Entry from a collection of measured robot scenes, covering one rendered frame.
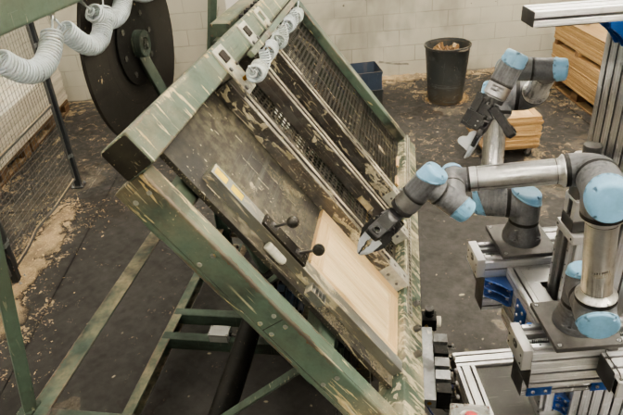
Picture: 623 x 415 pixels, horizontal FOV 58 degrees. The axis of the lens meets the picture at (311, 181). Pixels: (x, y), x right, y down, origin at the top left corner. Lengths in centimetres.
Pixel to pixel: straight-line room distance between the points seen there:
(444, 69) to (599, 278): 480
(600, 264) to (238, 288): 100
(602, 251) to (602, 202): 17
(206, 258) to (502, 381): 188
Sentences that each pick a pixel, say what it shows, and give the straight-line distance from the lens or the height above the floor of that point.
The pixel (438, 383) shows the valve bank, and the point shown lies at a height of 76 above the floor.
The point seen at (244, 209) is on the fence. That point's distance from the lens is 171.
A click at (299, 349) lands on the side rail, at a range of 167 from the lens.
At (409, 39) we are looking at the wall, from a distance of 740.
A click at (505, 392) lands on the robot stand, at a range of 299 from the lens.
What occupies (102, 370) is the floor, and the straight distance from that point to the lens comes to 361.
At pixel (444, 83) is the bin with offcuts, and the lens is 647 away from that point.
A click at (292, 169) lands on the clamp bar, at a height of 145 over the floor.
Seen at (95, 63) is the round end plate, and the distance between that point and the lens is 217.
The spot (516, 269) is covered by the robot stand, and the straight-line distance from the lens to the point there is 247.
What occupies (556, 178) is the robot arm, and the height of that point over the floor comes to 161.
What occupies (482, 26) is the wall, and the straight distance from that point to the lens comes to 760.
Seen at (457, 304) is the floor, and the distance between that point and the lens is 371.
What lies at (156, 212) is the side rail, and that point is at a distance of 149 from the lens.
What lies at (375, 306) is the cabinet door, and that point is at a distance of 215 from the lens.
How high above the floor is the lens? 242
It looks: 29 degrees down
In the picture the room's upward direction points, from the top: 4 degrees counter-clockwise
